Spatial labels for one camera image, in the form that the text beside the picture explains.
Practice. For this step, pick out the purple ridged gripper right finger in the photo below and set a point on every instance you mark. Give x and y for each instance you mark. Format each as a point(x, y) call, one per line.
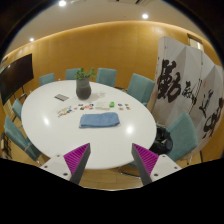
point(151, 166)

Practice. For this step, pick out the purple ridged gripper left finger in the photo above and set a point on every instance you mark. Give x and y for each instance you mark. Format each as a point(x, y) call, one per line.
point(69, 166)

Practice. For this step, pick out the blue folded towel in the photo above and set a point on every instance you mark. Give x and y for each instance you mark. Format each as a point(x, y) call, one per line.
point(102, 120)

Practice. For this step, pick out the black bag on chair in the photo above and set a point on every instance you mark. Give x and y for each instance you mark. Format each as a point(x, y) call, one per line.
point(163, 143)

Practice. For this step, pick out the teal chair near right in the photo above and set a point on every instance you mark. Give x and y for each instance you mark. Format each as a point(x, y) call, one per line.
point(184, 137)

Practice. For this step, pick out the colourful card pile left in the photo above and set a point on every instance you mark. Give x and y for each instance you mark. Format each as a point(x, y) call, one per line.
point(64, 111)

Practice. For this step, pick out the colourful card pile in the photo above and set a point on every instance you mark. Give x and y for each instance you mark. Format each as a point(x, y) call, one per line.
point(84, 107)
point(64, 111)

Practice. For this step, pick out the white round table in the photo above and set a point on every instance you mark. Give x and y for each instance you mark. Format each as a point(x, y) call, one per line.
point(110, 146)

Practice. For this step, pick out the colourful card pile centre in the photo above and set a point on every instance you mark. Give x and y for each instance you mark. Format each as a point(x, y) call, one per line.
point(84, 107)

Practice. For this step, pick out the small coloured tokens right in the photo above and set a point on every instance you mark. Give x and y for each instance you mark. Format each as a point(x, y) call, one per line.
point(124, 106)

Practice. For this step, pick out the white paper stack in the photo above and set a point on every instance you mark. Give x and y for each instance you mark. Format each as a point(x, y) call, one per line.
point(102, 105)

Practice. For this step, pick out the small green box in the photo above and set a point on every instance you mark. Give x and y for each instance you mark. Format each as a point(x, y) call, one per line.
point(111, 104)

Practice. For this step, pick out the teal chair near left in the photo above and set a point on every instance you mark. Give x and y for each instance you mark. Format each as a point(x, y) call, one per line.
point(16, 136)

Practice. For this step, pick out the dark grey plant pot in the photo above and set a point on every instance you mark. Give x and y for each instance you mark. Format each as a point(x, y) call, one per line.
point(83, 89)

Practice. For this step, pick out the teal chair far right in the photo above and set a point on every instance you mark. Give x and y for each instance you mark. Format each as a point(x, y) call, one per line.
point(140, 88)

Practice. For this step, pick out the teal chair left middle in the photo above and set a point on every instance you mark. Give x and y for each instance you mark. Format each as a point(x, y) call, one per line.
point(17, 108)

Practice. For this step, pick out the green leafy plant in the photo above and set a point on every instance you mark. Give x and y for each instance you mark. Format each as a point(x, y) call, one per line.
point(81, 74)

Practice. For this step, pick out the teal chair back left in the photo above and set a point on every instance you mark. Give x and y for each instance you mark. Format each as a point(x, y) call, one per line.
point(48, 78)

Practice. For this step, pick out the teal chair back middle-left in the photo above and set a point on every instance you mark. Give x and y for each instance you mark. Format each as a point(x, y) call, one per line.
point(71, 74)

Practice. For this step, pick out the teal chair back centre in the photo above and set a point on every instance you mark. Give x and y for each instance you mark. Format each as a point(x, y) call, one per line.
point(106, 76)

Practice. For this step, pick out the calligraphy folding screen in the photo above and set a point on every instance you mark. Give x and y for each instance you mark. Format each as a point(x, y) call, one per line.
point(187, 80)

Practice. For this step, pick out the black wall television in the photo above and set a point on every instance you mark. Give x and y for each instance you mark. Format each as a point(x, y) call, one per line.
point(15, 76)

